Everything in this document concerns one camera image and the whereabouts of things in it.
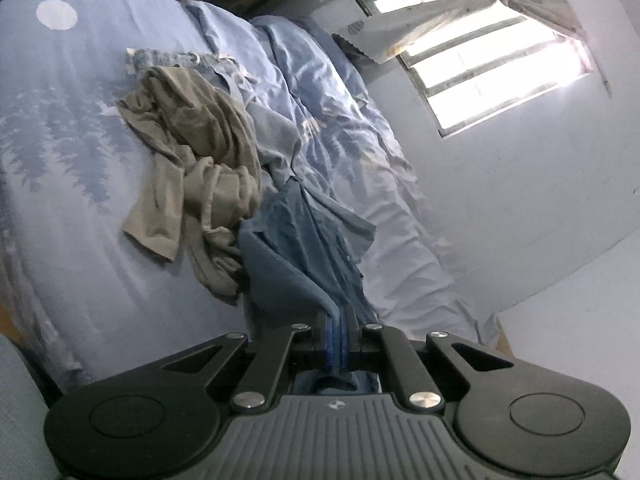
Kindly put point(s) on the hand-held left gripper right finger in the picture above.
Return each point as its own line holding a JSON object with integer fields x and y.
{"x": 346, "y": 344}

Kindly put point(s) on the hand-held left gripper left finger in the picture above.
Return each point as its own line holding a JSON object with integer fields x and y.
{"x": 328, "y": 342}

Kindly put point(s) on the light blue duvet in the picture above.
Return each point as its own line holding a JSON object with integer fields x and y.
{"x": 390, "y": 200}

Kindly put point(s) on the dark blue t-shirt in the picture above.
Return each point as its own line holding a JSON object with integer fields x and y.
{"x": 290, "y": 260}

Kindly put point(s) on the blue pillow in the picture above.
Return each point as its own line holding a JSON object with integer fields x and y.
{"x": 330, "y": 60}

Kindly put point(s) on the barred window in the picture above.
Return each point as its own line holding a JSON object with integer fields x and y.
{"x": 480, "y": 60}

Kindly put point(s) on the blue-grey woven cloth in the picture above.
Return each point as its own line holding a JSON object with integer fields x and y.
{"x": 20, "y": 410}

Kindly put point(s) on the beige garment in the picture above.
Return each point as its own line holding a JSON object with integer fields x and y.
{"x": 200, "y": 130}

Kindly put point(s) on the wooden headboard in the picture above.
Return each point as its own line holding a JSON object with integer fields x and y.
{"x": 504, "y": 337}

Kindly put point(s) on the white patterned curtain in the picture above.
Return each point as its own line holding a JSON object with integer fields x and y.
{"x": 400, "y": 30}

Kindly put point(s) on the light grey-blue shirt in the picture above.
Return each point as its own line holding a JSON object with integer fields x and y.
{"x": 272, "y": 135}

